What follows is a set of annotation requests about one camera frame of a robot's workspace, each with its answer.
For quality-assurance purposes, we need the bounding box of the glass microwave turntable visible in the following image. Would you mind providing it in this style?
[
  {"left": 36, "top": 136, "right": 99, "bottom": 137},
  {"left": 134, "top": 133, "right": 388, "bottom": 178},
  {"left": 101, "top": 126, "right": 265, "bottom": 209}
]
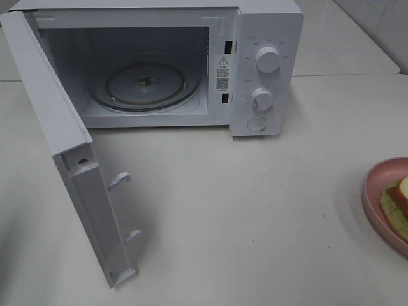
[{"left": 88, "top": 62, "right": 202, "bottom": 112}]

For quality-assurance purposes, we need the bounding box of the white bread sandwich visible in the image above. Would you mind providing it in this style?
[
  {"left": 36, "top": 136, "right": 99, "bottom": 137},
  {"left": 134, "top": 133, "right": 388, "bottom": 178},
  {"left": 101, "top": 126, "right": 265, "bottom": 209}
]
[{"left": 380, "top": 177, "right": 407, "bottom": 240}]

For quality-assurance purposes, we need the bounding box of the round white door button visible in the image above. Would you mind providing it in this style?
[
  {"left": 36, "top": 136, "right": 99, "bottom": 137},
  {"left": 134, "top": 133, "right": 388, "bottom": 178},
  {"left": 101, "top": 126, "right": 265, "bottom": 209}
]
[{"left": 247, "top": 117, "right": 266, "bottom": 132}]

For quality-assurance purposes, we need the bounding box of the white microwave oven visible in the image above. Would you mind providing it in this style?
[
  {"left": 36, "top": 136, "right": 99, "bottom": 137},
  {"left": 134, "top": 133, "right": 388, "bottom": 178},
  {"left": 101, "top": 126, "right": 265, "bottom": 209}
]
[{"left": 7, "top": 1, "right": 303, "bottom": 136}]

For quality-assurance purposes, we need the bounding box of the pink round plate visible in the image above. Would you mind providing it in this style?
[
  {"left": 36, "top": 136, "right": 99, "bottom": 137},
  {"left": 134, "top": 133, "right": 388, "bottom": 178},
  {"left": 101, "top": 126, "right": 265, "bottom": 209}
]
[{"left": 362, "top": 157, "right": 407, "bottom": 257}]

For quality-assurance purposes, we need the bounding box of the white microwave door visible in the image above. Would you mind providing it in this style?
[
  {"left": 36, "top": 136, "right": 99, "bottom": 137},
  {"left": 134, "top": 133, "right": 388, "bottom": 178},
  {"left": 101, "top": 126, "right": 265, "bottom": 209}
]
[{"left": 1, "top": 11, "right": 140, "bottom": 288}]

